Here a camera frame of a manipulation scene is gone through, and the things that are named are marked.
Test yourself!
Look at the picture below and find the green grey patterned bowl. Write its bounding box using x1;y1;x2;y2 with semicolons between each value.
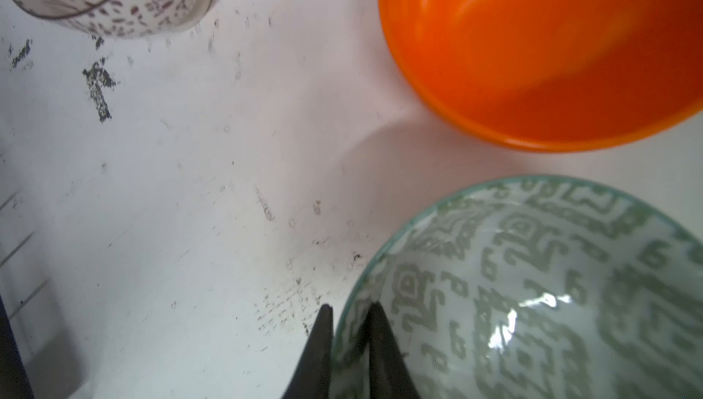
331;176;702;398

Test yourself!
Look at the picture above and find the black wire dish rack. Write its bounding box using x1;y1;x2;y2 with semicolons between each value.
0;302;34;399

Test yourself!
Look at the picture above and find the orange plastic bowl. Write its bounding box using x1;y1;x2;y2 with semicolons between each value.
377;0;702;152

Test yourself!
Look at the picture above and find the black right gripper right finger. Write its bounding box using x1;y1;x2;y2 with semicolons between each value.
366;302;420;399

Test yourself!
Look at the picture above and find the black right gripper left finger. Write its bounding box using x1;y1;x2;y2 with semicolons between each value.
282;304;333;399

